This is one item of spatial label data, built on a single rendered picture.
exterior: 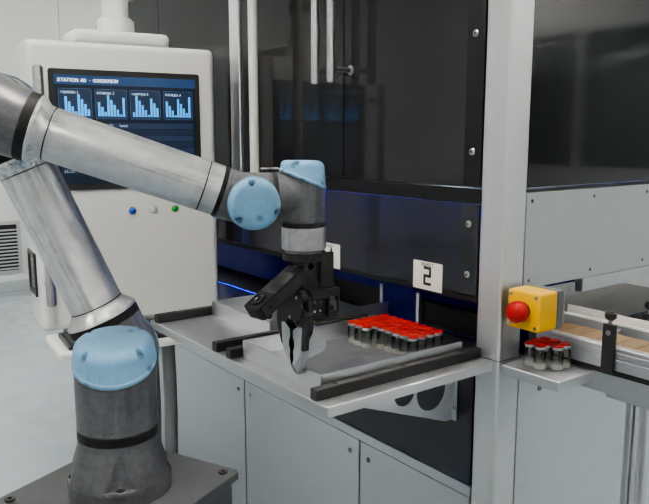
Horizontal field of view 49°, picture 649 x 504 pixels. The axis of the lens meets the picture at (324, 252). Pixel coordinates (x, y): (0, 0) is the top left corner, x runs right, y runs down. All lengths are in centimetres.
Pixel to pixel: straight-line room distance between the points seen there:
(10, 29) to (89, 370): 574
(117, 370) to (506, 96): 82
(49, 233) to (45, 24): 564
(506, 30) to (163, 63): 101
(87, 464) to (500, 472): 81
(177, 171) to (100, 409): 35
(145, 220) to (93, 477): 107
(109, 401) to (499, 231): 76
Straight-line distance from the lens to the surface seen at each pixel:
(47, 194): 117
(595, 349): 143
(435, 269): 150
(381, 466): 177
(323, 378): 122
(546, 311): 136
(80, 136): 103
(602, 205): 163
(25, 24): 671
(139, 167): 102
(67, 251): 117
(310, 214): 117
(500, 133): 137
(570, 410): 167
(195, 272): 211
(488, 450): 150
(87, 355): 107
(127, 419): 107
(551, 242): 150
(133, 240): 204
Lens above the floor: 131
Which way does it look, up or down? 9 degrees down
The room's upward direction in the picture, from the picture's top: straight up
